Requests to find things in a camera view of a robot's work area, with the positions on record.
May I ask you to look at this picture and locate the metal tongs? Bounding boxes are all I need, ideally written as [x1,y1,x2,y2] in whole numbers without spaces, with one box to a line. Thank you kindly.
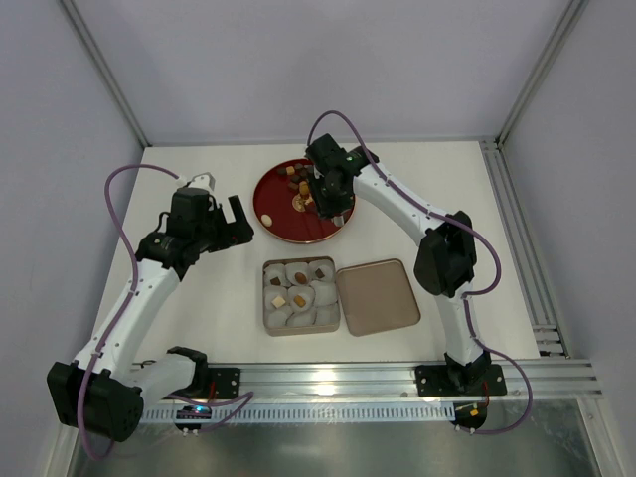
[300,191,347,229]

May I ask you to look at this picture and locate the white square chocolate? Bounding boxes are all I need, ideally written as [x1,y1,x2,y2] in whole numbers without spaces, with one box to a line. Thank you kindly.
[272,296,285,308]

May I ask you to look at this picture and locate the brown oval chocolate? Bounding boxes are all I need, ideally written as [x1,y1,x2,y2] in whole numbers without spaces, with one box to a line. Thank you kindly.
[294,272,307,284]

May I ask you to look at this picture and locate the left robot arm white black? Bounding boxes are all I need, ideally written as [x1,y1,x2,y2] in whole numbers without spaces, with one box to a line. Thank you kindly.
[47,187,253,442]

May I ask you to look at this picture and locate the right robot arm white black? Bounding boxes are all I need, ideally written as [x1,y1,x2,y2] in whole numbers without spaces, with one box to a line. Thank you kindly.
[305,134,492,395]

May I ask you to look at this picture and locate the round red tray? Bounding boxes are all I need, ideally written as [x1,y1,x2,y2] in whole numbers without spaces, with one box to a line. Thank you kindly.
[252,159,342,244]

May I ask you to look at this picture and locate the white paper cup top left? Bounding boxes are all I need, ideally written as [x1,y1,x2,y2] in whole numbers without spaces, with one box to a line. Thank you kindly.
[263,263,289,287]

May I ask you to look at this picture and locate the white paper cup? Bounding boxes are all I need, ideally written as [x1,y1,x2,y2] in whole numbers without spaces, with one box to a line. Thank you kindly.
[311,280,338,307]
[309,260,335,283]
[287,286,314,313]
[263,286,288,311]
[264,305,293,329]
[285,309,316,328]
[263,263,289,287]
[285,262,311,286]
[314,304,340,326]

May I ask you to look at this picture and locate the white paper cup middle left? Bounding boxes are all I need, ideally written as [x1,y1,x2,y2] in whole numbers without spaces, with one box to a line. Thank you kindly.
[263,286,288,311]

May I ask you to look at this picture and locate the white paper cup top middle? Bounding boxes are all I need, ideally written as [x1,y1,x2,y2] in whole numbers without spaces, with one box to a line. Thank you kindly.
[285,262,311,286]

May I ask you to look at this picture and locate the white paper cup top right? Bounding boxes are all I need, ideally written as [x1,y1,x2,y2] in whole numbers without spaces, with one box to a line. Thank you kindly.
[309,260,335,283]

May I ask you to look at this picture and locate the white paper cup bottom left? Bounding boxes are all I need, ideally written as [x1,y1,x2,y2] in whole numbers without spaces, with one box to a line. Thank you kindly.
[264,305,293,329]

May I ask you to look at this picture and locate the gold square tin box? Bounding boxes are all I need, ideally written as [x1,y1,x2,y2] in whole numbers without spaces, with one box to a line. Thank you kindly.
[261,256,341,337]

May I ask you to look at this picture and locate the white paper cup centre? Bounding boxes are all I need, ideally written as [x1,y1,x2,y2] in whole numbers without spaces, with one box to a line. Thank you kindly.
[287,286,314,313]

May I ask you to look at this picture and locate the white paper cup middle right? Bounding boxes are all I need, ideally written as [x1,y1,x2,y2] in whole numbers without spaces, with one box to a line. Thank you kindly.
[311,280,338,307]

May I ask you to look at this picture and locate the white paper cup bottom middle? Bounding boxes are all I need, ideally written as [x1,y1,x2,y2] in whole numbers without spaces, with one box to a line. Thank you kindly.
[285,309,316,328]

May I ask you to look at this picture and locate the gold tin lid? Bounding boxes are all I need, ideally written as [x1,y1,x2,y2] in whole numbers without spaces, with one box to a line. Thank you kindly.
[336,258,421,337]

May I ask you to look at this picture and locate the white paper cup bottom right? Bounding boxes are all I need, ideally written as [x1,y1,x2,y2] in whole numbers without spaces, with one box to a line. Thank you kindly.
[314,304,340,326]

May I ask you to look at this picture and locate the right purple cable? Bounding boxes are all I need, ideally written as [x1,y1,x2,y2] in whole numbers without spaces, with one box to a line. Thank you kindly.
[306,109,536,437]

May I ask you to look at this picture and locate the purple cable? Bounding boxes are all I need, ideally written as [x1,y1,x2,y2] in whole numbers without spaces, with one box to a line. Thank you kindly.
[306,109,536,437]
[74,166,254,461]

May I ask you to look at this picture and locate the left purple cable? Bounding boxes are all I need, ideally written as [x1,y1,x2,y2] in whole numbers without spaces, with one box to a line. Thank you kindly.
[74,166,254,461]

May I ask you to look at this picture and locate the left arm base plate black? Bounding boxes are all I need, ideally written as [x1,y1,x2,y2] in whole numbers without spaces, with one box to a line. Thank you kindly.
[205,367,241,400]

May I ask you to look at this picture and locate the left round mount black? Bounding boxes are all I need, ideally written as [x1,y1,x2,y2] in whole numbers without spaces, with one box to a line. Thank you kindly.
[175,404,212,436]

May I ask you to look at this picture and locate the round mount black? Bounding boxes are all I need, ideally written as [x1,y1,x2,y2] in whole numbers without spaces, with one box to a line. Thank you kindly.
[175,404,212,436]
[451,400,489,433]

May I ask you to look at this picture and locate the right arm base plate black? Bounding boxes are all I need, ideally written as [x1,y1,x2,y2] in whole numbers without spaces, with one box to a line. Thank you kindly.
[414,364,508,398]

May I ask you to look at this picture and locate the aluminium frame post left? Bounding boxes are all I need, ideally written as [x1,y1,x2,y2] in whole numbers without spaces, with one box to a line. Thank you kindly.
[58,0,151,149]

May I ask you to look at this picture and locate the aluminium frame post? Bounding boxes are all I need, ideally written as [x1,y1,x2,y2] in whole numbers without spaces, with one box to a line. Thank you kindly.
[496,0,589,148]
[58,0,151,149]

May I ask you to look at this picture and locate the perforated cable duct strip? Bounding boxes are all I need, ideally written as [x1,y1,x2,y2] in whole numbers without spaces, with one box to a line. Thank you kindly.
[141,401,454,425]

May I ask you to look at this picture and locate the aluminium rail right side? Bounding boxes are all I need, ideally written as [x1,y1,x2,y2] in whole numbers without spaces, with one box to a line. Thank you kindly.
[480,140,569,359]

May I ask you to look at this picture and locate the aluminium rail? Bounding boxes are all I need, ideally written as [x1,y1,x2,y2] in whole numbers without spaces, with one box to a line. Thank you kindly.
[480,140,569,359]
[235,359,603,400]

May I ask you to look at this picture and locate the right round mount black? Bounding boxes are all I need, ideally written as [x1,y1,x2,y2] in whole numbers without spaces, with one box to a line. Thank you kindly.
[451,400,489,433]

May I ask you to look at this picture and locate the aluminium frame post right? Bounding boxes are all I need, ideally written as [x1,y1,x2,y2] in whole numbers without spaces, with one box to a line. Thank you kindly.
[496,0,589,148]

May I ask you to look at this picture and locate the aluminium rail front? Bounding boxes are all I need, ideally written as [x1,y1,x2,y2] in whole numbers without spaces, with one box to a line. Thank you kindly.
[235,359,603,400]

